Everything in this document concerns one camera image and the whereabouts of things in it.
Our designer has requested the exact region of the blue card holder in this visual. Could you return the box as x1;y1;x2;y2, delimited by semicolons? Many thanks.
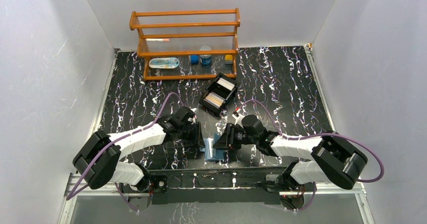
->
200;133;225;161

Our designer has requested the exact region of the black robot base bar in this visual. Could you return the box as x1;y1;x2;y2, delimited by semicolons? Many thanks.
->
151;167;304;208

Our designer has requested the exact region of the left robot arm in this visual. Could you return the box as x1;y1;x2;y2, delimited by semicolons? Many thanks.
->
72;106;204;192

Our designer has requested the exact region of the yellow and grey sponge block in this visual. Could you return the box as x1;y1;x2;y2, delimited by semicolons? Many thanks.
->
224;54;234;65

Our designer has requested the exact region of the purple cable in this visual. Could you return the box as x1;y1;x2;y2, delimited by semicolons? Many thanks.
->
238;99;385;213
66;92;182;213

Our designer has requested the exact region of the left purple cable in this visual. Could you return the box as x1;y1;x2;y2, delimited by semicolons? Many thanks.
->
66;92;182;213

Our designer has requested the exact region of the white card stack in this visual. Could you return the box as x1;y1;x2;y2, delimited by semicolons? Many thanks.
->
217;78;235;91

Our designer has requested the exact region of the toothbrush blister pack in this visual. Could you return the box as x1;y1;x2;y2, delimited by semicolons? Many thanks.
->
149;57;180;69

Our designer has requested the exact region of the black card tray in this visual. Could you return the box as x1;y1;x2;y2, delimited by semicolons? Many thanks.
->
199;73;239;117

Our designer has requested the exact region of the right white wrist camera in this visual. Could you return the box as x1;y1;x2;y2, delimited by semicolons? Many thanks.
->
232;107;243;118

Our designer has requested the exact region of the blue lidded jar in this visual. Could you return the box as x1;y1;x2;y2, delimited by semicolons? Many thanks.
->
198;46;212;65

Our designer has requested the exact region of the orange wooden wire shelf rack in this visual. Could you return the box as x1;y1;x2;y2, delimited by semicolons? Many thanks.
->
129;8;241;81

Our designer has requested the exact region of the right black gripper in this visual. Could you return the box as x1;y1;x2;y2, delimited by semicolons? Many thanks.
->
212;122;258;151

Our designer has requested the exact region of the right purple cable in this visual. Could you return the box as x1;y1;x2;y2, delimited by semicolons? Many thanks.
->
238;99;385;213

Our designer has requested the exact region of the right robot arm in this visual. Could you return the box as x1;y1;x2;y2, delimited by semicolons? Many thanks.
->
213;115;368;191

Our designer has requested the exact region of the small blue box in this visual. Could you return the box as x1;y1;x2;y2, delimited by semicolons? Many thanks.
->
189;55;199;65

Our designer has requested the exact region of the white and orange tube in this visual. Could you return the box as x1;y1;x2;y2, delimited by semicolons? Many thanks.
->
145;38;170;42

